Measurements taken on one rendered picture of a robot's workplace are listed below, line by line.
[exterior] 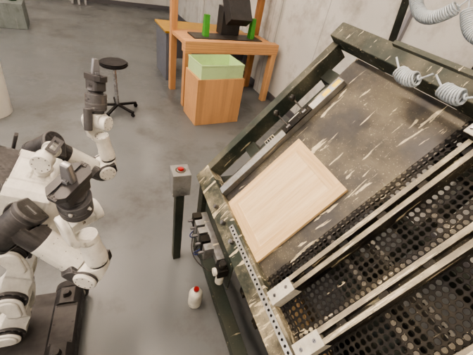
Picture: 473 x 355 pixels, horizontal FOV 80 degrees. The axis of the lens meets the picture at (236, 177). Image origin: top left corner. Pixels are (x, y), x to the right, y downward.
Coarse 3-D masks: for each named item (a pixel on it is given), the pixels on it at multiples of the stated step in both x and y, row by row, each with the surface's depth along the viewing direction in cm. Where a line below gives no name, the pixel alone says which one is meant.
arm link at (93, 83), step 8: (88, 80) 119; (96, 80) 115; (104, 80) 117; (88, 88) 119; (96, 88) 117; (104, 88) 120; (88, 96) 118; (96, 96) 119; (104, 96) 121; (96, 104) 120; (104, 104) 122
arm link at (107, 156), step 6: (96, 144) 132; (102, 144) 131; (108, 144) 133; (102, 150) 133; (108, 150) 135; (102, 156) 136; (108, 156) 136; (114, 156) 139; (102, 162) 139; (108, 162) 139; (114, 162) 141; (102, 168) 136
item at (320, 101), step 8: (328, 88) 158; (336, 88) 155; (320, 96) 159; (328, 96) 157; (312, 104) 160; (320, 104) 158; (312, 112) 160; (304, 120) 162; (296, 128) 164; (280, 136) 166; (288, 136) 165; (272, 144) 167; (280, 144) 167; (264, 152) 168; (272, 152) 169; (256, 160) 170; (264, 160) 171; (248, 168) 171; (232, 176) 177; (240, 176) 172; (224, 184) 179; (232, 184) 174; (224, 192) 176
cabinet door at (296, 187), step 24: (288, 168) 155; (312, 168) 145; (240, 192) 170; (264, 192) 159; (288, 192) 149; (312, 192) 140; (336, 192) 131; (240, 216) 162; (264, 216) 152; (288, 216) 142; (312, 216) 134; (264, 240) 145
